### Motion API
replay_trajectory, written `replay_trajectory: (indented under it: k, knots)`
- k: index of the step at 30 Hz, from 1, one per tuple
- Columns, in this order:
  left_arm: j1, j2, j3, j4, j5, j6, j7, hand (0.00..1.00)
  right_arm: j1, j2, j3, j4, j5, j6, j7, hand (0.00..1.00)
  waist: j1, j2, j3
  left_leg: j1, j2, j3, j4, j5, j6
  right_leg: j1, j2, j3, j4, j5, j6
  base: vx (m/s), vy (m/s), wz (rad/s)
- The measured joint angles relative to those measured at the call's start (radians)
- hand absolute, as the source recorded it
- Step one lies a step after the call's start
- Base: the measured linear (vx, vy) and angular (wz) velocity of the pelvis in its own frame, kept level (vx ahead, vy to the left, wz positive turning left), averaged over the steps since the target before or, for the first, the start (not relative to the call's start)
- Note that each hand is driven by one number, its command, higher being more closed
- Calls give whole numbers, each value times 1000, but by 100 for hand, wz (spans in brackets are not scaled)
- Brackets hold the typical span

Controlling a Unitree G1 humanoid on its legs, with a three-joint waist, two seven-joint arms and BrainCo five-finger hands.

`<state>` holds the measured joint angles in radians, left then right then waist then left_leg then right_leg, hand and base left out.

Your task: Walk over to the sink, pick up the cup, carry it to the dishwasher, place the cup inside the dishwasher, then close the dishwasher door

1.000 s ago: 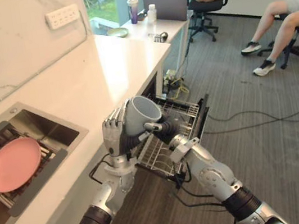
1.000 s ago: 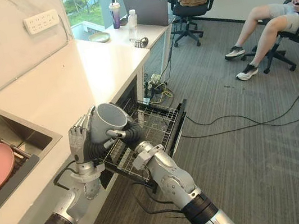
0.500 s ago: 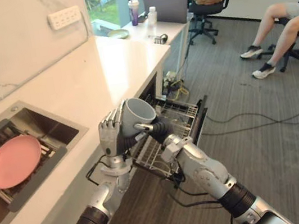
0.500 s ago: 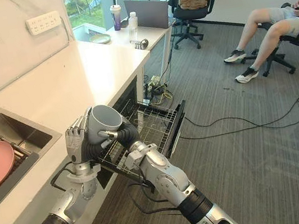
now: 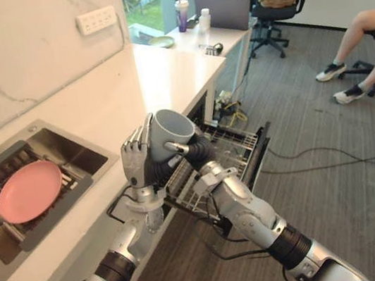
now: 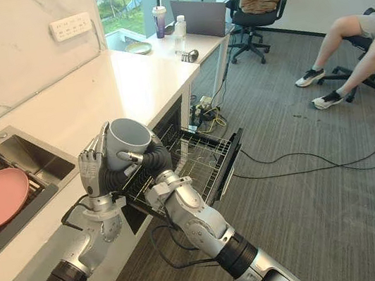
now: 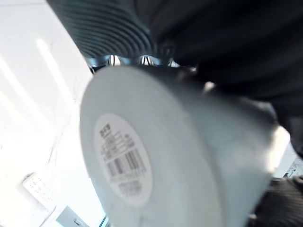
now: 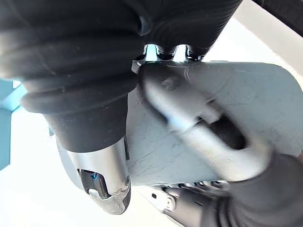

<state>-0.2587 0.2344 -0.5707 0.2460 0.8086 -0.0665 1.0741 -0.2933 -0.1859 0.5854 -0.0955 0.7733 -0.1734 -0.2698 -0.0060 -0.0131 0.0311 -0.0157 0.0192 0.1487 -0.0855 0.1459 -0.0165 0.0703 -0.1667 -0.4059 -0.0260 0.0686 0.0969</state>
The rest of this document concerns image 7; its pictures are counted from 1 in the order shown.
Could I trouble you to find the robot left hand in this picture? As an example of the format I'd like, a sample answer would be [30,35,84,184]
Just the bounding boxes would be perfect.
[46,0,303,227]

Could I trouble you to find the white dotted wall device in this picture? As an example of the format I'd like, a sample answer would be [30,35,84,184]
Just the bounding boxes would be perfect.
[22,172,57,211]

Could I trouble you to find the white cup with barcode label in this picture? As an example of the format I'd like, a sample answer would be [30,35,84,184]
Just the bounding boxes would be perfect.
[79,65,291,227]

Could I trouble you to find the grey panel with handle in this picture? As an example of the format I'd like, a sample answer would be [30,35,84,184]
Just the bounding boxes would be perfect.
[55,205,110,227]

